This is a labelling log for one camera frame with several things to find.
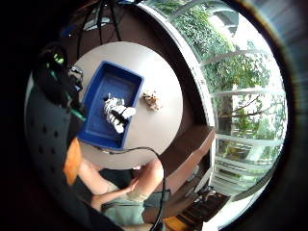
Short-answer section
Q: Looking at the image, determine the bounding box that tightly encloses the small tan soft toy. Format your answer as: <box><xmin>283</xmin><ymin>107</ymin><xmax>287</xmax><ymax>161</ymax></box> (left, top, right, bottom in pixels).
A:
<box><xmin>141</xmin><ymin>90</ymin><xmax>164</xmax><ymax>112</ymax></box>

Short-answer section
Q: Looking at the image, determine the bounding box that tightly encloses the blue plastic bin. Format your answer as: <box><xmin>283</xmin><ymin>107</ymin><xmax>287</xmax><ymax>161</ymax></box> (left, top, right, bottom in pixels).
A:
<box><xmin>76</xmin><ymin>60</ymin><xmax>145</xmax><ymax>151</ymax></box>

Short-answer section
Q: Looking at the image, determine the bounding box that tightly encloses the orange tab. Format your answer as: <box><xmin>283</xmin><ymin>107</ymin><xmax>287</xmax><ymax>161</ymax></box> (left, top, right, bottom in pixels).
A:
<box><xmin>63</xmin><ymin>137</ymin><xmax>84</xmax><ymax>187</ymax></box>

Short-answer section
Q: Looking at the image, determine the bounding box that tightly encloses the black tripod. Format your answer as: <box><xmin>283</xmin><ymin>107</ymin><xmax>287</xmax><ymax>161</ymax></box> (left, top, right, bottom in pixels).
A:
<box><xmin>76</xmin><ymin>0</ymin><xmax>123</xmax><ymax>61</ymax></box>

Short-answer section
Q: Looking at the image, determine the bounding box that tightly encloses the black cable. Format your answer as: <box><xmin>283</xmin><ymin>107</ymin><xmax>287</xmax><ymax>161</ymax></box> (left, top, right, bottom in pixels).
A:
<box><xmin>97</xmin><ymin>146</ymin><xmax>167</xmax><ymax>231</ymax></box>

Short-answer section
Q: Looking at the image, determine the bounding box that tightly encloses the white metal railing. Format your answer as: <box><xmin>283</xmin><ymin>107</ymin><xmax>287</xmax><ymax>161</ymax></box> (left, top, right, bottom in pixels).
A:
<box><xmin>138</xmin><ymin>0</ymin><xmax>288</xmax><ymax>203</ymax></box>

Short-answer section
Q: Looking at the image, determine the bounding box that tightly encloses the dark floor mat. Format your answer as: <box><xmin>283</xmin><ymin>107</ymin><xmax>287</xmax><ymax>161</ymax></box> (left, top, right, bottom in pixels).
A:
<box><xmin>179</xmin><ymin>192</ymin><xmax>231</xmax><ymax>227</ymax></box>

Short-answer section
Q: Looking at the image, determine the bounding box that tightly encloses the zebra soft toy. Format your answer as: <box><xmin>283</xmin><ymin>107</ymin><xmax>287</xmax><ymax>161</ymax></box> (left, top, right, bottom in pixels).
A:
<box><xmin>102</xmin><ymin>92</ymin><xmax>138</xmax><ymax>135</ymax></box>

